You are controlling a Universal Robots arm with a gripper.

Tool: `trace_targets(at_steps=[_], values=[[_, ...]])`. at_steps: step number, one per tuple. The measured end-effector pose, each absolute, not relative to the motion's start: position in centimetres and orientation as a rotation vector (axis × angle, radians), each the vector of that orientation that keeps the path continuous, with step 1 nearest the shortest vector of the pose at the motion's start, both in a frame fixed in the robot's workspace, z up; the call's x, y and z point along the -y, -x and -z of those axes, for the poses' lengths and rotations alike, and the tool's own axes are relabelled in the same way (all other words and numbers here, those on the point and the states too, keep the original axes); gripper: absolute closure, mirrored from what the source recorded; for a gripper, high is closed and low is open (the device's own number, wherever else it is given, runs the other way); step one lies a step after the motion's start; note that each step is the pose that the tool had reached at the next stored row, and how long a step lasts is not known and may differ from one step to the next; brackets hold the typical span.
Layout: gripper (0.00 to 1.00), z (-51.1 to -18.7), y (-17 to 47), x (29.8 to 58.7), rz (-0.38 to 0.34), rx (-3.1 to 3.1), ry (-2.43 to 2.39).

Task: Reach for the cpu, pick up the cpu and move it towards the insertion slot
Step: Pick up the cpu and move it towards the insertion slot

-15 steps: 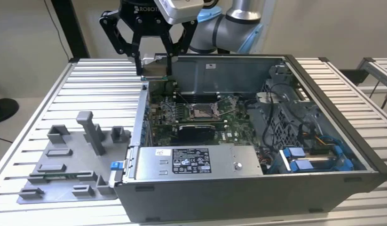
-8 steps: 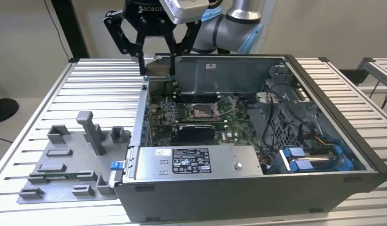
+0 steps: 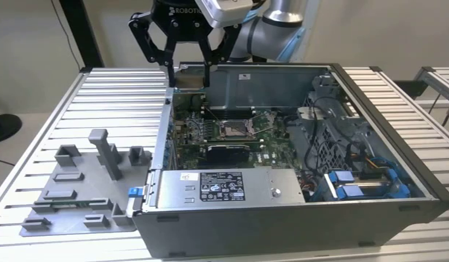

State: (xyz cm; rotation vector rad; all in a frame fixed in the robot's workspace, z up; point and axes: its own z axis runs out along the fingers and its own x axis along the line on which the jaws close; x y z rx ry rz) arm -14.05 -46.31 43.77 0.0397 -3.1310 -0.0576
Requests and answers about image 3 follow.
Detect aluminium side table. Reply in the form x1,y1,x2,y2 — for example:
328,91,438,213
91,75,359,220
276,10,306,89
415,66,449,110

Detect CPU socket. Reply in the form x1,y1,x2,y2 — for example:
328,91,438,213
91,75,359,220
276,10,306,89
218,120,251,139

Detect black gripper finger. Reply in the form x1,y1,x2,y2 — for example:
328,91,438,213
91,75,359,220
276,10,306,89
196,23,244,88
128,11,178,88

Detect black graphics card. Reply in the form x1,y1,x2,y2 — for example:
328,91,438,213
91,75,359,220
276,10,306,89
204,143,251,169

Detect black upright frame post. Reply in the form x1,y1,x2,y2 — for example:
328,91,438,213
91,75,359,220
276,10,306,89
60,0,106,69

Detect green motherboard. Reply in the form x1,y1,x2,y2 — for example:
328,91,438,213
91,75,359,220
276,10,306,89
170,108,302,170

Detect green RAM stick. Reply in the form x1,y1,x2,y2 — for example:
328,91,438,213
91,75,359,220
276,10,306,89
34,199,106,209

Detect black RAM slots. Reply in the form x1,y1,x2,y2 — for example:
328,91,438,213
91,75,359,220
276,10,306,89
206,105,256,118

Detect grey metal drive cage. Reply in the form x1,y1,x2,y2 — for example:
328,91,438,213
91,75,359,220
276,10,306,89
286,90,375,175

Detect black round stand base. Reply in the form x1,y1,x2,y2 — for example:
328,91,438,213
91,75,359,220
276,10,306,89
0,114,23,144

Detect grey plastic parts rack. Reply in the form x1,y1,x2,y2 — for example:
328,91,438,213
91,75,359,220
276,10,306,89
19,128,155,237

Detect thin metal locking lever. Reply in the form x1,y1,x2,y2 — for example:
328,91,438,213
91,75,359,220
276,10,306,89
204,106,223,123

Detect grey power supply unit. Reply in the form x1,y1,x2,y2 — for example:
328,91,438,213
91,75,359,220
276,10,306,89
156,168,307,207

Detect blue disk carrier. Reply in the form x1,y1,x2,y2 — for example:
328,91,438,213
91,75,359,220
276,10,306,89
335,182,410,200
324,169,399,183

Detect silver square CPU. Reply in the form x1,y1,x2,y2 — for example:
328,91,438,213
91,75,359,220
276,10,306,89
172,71,206,90

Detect open black PC case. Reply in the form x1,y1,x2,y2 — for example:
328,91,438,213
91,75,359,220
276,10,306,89
126,61,449,259

